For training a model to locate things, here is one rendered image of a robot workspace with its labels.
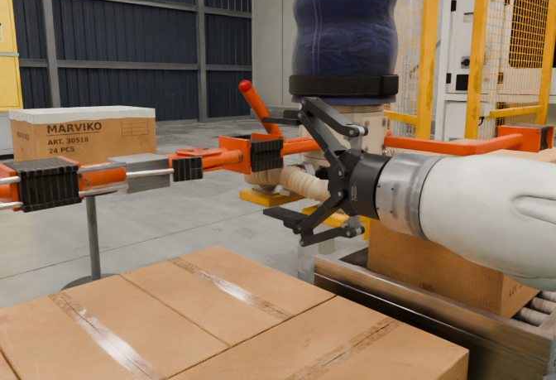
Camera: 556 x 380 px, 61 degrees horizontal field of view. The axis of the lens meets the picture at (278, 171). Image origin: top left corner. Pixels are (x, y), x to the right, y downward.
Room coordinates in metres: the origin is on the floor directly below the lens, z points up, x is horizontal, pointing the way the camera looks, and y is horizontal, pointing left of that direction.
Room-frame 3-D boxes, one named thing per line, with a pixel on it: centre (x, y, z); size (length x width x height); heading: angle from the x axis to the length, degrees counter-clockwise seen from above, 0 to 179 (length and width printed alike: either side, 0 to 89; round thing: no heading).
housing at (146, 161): (0.68, 0.21, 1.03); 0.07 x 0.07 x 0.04; 42
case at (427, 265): (1.43, -0.63, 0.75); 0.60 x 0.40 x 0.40; 134
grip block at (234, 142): (0.83, 0.05, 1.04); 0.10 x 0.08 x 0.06; 42
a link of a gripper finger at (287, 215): (0.65, -0.01, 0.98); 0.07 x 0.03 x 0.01; 42
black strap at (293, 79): (0.99, -0.14, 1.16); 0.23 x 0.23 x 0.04
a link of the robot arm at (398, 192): (0.50, -0.15, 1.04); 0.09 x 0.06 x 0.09; 132
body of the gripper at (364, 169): (0.55, -0.10, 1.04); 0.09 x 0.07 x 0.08; 42
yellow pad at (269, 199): (1.07, -0.07, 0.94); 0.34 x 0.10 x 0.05; 132
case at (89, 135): (2.46, 1.01, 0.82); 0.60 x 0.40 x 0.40; 133
